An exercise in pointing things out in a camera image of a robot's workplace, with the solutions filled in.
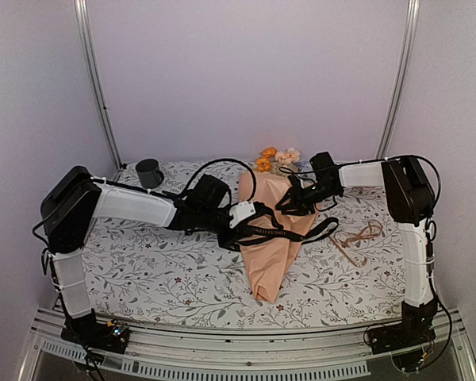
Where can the black printed ribbon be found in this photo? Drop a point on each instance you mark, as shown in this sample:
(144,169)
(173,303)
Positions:
(262,235)

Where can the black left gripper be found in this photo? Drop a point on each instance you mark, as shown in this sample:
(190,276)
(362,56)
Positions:
(242,232)

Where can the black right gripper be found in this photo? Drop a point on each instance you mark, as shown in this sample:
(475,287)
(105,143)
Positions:
(297,200)

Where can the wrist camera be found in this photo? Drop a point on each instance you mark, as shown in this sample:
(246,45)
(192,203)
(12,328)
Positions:
(240,212)
(296,182)

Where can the peach wrapping paper sheet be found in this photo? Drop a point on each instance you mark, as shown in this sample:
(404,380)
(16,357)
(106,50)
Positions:
(267,263)

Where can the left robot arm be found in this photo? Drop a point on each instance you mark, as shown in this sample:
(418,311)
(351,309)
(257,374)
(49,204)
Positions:
(136,271)

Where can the dark grey mug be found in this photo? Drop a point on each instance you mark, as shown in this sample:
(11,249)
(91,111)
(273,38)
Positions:
(149,173)

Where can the tan ribbon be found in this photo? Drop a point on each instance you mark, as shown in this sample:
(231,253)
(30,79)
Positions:
(346,242)

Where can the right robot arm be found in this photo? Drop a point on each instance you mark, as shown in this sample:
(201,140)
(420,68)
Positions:
(410,201)

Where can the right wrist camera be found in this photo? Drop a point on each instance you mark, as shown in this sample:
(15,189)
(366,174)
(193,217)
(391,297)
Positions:
(296,182)

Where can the orange fake flower stem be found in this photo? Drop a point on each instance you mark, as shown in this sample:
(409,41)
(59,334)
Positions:
(272,160)

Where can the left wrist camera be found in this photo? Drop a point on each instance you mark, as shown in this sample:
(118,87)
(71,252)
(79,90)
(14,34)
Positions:
(240,212)

